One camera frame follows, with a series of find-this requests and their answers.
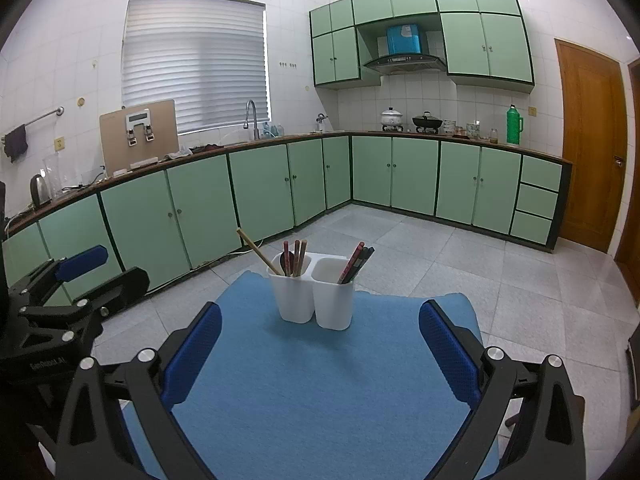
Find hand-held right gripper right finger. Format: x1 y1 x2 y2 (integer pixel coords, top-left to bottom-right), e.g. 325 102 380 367
418 298 587 480

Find white plastic utensil holder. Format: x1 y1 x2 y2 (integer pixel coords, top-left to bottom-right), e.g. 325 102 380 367
312 256 356 332
266 251 317 324

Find chrome sink faucet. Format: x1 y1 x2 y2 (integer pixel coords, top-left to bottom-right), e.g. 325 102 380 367
243 99 261 141

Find range hood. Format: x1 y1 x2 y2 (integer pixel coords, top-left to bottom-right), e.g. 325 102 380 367
362 22 449 77

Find plain bamboo chopstick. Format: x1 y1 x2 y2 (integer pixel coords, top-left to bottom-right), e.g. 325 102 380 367
240 232 275 277
236 228 273 277

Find wooden door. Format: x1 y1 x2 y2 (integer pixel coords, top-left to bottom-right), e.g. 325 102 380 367
614 55 640 307
553 38 629 255

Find brown cardboard board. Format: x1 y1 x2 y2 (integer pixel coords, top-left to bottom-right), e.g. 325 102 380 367
98 99 180 174

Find white window blind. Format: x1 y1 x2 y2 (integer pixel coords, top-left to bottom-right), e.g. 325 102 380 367
121 0 271 137

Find metal electric kettle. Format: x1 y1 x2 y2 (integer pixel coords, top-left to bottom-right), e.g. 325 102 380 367
29 172 54 206

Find green kitchen base cabinets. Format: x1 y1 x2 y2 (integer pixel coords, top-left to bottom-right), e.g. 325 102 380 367
0 131 574 311

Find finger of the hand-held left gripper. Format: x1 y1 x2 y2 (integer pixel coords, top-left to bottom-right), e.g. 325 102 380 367
74 266 152 317
6 244 110 307

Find green kitchen wall cabinets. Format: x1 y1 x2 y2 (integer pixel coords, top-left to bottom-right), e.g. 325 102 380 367
308 0 536 97

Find white metal bracket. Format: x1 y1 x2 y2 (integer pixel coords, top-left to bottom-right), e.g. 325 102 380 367
124 109 157 148

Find blue felt mat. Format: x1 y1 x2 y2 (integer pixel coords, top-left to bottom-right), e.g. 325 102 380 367
122 270 502 480

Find green thermos flask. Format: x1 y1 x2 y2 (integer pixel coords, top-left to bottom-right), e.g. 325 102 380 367
505 104 525 147

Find white cooking pot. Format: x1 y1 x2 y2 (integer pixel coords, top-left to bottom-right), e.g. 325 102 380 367
379 106 404 132

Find metal towel rail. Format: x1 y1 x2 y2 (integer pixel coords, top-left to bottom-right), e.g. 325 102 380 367
2 106 66 137

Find clear glass pitcher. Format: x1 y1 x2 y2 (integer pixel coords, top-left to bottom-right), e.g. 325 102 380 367
43 152 67 199

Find dark hanging towel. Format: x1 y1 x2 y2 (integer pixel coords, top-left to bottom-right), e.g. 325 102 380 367
2 124 30 164

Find black chopstick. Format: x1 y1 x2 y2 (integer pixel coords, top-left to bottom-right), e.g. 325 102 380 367
345 246 371 283
351 247 376 281

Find black wok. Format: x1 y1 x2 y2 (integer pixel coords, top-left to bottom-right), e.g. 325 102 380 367
411 111 445 134

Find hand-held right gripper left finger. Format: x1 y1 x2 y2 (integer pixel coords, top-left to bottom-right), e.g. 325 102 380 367
54 301 224 480

